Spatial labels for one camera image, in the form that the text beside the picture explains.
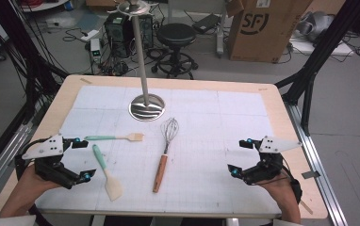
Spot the large brown cardboard box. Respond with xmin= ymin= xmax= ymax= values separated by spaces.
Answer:
xmin=226 ymin=0 xmax=314 ymax=64

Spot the white stand post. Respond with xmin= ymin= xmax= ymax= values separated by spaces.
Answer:
xmin=215 ymin=0 xmax=230 ymax=59

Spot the wire whisk with wooden handle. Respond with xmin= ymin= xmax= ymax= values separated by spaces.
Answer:
xmin=152 ymin=117 xmax=180 ymax=194

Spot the white floor board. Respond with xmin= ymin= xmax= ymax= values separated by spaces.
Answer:
xmin=289 ymin=34 xmax=355 ymax=57

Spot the white device with green display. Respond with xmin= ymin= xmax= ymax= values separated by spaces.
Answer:
xmin=90 ymin=38 xmax=102 ymax=62

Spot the green-handled pastry brush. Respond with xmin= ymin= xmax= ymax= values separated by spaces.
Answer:
xmin=84 ymin=132 xmax=145 ymax=142

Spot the small brown cardboard box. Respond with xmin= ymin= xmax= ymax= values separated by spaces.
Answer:
xmin=85 ymin=0 xmax=121 ymax=8

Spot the aluminium rail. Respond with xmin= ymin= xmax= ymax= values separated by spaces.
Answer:
xmin=0 ymin=121 xmax=33 ymax=205
xmin=283 ymin=102 xmax=349 ymax=226

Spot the person's right hand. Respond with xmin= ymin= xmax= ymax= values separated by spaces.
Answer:
xmin=257 ymin=174 xmax=299 ymax=209

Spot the white round table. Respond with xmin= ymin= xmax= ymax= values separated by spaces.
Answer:
xmin=21 ymin=0 xmax=69 ymax=13

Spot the steel utensil stand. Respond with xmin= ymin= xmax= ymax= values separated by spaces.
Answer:
xmin=106 ymin=0 xmax=167 ymax=122

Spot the black computer tower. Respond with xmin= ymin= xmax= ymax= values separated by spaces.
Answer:
xmin=104 ymin=13 xmax=154 ymax=59

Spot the person's left hand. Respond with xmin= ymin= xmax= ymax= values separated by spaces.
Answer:
xmin=15 ymin=165 xmax=65 ymax=205

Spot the grey tape piece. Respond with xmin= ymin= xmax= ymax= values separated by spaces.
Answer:
xmin=301 ymin=169 xmax=321 ymax=180

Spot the right hand-held gripper black cable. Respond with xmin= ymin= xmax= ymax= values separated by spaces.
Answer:
xmin=280 ymin=164 xmax=303 ymax=205

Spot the grey rounded shell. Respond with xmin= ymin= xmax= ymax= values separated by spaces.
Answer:
xmin=295 ymin=10 xmax=335 ymax=41

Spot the black metal frame with cables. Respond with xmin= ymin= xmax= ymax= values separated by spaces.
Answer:
xmin=0 ymin=0 xmax=71 ymax=183

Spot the white grid mat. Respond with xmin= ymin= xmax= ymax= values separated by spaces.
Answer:
xmin=35 ymin=85 xmax=283 ymax=216

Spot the white power strip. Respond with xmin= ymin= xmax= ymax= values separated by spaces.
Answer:
xmin=79 ymin=28 xmax=101 ymax=42

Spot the green-handled cream spatula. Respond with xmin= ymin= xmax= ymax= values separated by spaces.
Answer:
xmin=91 ymin=144 xmax=124 ymax=202

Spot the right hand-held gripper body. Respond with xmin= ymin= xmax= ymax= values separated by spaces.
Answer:
xmin=241 ymin=135 xmax=303 ymax=186

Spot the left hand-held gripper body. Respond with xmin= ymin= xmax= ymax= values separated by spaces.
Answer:
xmin=13 ymin=133 xmax=82 ymax=190

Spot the black round stool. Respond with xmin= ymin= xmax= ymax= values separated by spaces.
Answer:
xmin=151 ymin=23 xmax=200 ymax=80

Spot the black flat case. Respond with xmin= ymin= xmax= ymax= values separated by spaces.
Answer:
xmin=192 ymin=12 xmax=221 ymax=34

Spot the black metal frame stand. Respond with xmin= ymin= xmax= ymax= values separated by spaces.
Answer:
xmin=275 ymin=0 xmax=360 ymax=137

